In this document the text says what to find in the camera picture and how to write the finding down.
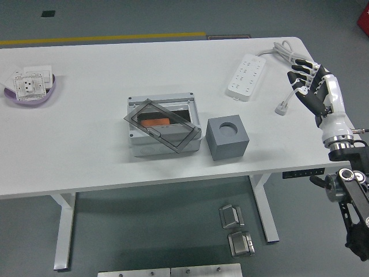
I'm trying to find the red object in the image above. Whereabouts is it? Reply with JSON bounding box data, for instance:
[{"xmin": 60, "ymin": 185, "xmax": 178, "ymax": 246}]
[{"xmin": 356, "ymin": 5, "xmax": 369, "ymax": 29}]

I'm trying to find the small white printed card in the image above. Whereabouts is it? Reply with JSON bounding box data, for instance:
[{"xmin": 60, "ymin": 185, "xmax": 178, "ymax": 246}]
[{"xmin": 0, "ymin": 65, "xmax": 25, "ymax": 90}]

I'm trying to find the grey cube with round hole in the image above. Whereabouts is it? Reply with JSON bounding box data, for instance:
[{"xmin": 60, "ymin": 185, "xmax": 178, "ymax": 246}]
[{"xmin": 206, "ymin": 114, "xmax": 249, "ymax": 162}]

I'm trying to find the brown floor plate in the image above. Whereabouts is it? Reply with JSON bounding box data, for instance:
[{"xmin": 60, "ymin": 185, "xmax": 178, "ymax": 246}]
[{"xmin": 207, "ymin": 35, "xmax": 251, "ymax": 40}]

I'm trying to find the purple bowl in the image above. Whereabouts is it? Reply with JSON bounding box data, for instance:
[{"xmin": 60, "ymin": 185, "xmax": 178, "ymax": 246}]
[{"xmin": 3, "ymin": 74, "xmax": 60, "ymax": 109}]

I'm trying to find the orange cylinder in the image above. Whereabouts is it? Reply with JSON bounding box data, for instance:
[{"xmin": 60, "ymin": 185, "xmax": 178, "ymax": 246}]
[{"xmin": 140, "ymin": 117, "xmax": 170, "ymax": 128}]

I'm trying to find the flat metal plate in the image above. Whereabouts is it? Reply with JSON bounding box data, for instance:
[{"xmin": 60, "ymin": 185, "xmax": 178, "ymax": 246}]
[{"xmin": 97, "ymin": 268, "xmax": 171, "ymax": 277}]

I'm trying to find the grey plastic junction box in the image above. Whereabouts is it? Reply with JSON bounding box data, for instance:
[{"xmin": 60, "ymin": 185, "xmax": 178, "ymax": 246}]
[{"xmin": 126, "ymin": 92, "xmax": 202, "ymax": 158}]

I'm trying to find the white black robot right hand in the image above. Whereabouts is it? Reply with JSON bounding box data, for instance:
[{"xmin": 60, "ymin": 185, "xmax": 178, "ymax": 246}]
[{"xmin": 287, "ymin": 57, "xmax": 355, "ymax": 145}]

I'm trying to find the white table leg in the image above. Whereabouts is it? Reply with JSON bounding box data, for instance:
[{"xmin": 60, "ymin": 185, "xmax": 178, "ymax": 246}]
[
  {"xmin": 49, "ymin": 192, "xmax": 77, "ymax": 272},
  {"xmin": 249, "ymin": 173, "xmax": 280, "ymax": 245}
]

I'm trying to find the white right table leg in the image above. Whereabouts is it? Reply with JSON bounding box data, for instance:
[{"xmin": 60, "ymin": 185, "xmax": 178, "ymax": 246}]
[{"xmin": 249, "ymin": 173, "xmax": 280, "ymax": 245}]

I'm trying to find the white power strip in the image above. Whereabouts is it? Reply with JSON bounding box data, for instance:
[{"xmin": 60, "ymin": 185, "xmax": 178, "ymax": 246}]
[{"xmin": 225, "ymin": 53, "xmax": 266, "ymax": 102}]

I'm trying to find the plain white switch plate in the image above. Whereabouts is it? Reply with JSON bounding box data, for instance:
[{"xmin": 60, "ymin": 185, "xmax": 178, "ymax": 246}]
[{"xmin": 23, "ymin": 65, "xmax": 53, "ymax": 87}]

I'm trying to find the black table control panel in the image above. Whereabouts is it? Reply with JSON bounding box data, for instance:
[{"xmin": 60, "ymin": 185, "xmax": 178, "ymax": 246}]
[{"xmin": 282, "ymin": 168, "xmax": 325, "ymax": 179}]

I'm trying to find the smoky transparent box lid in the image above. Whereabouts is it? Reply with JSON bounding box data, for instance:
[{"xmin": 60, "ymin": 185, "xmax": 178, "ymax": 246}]
[{"xmin": 123, "ymin": 98, "xmax": 202, "ymax": 154}]

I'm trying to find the white left table leg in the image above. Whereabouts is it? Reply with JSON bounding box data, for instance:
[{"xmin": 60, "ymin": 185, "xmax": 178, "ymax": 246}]
[{"xmin": 49, "ymin": 192, "xmax": 77, "ymax": 272}]

